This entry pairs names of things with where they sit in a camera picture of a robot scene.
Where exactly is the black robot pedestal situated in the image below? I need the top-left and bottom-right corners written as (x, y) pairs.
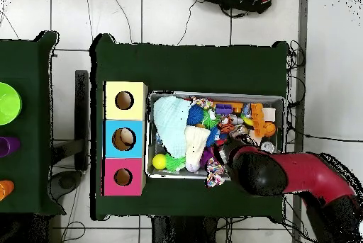
top-left (151, 215), bottom-right (220, 243)

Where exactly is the dark green table cloth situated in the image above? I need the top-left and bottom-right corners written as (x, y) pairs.
top-left (0, 30), bottom-right (67, 217)
top-left (89, 33), bottom-right (291, 222)

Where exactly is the green plastic bowl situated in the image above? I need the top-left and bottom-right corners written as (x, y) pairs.
top-left (0, 81), bottom-right (23, 127)

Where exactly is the blue plastic toy brick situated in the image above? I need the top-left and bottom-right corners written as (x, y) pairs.
top-left (215, 103), bottom-right (234, 115)

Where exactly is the yellow ball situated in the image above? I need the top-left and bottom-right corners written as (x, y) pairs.
top-left (152, 153), bottom-right (169, 171)

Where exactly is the silver wire mesh bin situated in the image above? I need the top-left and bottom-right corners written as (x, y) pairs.
top-left (145, 91), bottom-right (286, 183)

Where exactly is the orange plastic cup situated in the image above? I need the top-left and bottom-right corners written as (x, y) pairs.
top-left (0, 179), bottom-right (16, 202)

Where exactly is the orange ball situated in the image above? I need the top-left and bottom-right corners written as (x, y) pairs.
top-left (263, 121), bottom-right (277, 138)

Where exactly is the long orange toy brick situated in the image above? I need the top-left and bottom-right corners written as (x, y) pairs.
top-left (250, 102), bottom-right (267, 138)

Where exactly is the wooden box with three holes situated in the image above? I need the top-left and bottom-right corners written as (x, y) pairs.
top-left (101, 80), bottom-right (149, 197)

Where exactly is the tiger plush toy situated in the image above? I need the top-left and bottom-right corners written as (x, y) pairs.
top-left (218, 115), bottom-right (237, 135)

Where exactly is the light blue knitted cloth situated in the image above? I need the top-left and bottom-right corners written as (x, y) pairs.
top-left (152, 95), bottom-right (193, 159)

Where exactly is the colourful patterned cloth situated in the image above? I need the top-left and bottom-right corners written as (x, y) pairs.
top-left (206, 157), bottom-right (227, 189)

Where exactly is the purple plastic cup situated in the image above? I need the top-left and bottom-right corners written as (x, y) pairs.
top-left (0, 136), bottom-right (22, 158)

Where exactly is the cream knitted cloth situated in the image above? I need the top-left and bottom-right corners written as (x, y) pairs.
top-left (184, 125), bottom-right (211, 168)

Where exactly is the thick black floor cable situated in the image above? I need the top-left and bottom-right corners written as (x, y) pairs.
top-left (286, 122), bottom-right (363, 144)

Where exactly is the purple spiky ball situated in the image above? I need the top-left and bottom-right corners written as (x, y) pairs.
top-left (199, 146), bottom-right (217, 169)

